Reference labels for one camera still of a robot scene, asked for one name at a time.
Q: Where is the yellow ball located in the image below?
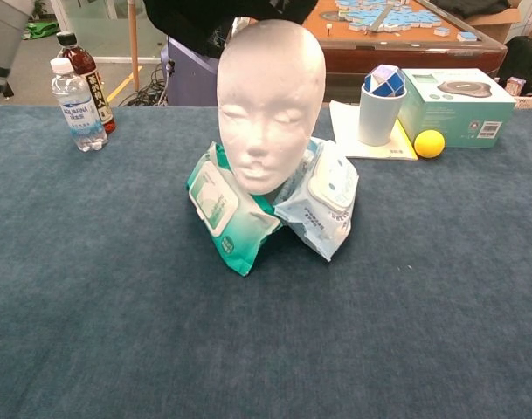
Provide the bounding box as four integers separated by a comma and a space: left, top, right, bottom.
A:
413, 129, 446, 159

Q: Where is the black cap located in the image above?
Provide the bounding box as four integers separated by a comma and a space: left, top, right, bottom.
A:
142, 0, 320, 60

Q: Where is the small printed carton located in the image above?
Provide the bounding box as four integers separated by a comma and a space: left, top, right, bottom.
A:
505, 76, 528, 97

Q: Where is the light blue wet wipes pack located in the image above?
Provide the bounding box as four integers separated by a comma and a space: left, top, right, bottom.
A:
273, 137, 360, 262

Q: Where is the dark tea bottle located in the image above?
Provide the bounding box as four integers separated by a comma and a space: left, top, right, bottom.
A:
55, 31, 117, 135

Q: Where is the brown mahjong table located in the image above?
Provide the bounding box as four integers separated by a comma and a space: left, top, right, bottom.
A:
302, 0, 509, 104

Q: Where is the white foam mannequin head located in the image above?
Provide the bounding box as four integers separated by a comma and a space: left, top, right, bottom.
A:
216, 19, 327, 196

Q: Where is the clear water bottle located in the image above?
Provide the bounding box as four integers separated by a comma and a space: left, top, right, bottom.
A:
50, 57, 109, 153

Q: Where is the green wet wipes pack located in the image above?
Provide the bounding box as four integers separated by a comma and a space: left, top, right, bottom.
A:
185, 141, 283, 278

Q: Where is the black cable bundle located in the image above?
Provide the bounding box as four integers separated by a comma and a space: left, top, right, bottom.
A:
116, 65, 170, 107

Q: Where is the wooden pole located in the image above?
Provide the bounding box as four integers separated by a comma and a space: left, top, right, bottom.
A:
128, 0, 141, 93

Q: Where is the blue machine base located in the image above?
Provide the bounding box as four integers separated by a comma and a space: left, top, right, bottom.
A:
160, 35, 221, 107

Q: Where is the brown cardboard carton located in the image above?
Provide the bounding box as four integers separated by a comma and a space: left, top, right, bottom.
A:
464, 7, 523, 43

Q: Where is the blue table carpet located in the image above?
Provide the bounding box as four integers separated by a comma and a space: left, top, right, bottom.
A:
0, 103, 532, 419

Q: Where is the blue white snake puzzle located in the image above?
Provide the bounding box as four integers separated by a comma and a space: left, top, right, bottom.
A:
363, 64, 406, 98

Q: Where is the light blue cup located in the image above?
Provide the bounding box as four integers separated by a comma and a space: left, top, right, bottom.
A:
358, 82, 407, 148

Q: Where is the black fabric bag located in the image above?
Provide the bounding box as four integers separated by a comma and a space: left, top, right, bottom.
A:
505, 36, 532, 95

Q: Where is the teal speaker box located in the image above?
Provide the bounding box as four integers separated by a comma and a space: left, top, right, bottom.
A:
398, 67, 517, 148

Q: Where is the green floor object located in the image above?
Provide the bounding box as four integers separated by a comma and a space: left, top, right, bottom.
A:
23, 20, 60, 41

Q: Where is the white book yellow edge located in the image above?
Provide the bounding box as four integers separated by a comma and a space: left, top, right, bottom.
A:
328, 99, 419, 161

